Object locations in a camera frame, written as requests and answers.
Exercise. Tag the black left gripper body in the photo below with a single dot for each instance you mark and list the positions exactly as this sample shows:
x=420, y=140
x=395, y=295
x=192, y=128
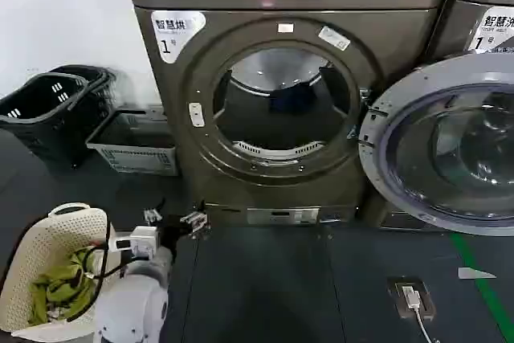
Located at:
x=172, y=229

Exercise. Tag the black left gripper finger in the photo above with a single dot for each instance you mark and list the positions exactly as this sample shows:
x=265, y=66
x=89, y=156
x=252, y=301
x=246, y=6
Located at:
x=153, y=215
x=195, y=221

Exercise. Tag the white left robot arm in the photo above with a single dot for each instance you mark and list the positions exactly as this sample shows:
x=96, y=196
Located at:
x=132, y=303

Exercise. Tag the grey plastic crate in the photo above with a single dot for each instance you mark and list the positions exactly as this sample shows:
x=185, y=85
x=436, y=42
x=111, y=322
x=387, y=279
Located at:
x=136, y=150

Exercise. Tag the white perforated laundry basket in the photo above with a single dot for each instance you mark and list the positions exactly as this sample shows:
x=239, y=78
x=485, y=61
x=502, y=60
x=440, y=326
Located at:
x=44, y=234

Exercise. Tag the green garment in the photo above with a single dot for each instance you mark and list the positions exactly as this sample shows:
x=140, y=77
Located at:
x=64, y=282

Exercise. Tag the black plastic basket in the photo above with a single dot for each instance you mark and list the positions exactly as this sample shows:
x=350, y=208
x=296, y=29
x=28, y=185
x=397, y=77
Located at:
x=36, y=118
x=96, y=74

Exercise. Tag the dark garment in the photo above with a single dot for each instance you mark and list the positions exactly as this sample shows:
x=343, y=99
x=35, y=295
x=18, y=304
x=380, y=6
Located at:
x=291, y=100

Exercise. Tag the white number label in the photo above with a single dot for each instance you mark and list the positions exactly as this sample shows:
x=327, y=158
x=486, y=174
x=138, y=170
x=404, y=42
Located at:
x=170, y=37
x=496, y=33

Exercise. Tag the round glass dryer door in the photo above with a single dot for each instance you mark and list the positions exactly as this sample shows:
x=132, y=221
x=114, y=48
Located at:
x=397, y=158

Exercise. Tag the black floor socket box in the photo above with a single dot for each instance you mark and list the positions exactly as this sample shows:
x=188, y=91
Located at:
x=427, y=299

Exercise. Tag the green floor tape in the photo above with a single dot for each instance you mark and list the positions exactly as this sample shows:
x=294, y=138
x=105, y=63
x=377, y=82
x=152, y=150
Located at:
x=478, y=274

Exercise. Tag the grey washing machine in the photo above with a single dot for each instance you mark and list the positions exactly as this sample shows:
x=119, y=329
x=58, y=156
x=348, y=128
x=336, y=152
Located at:
x=449, y=25

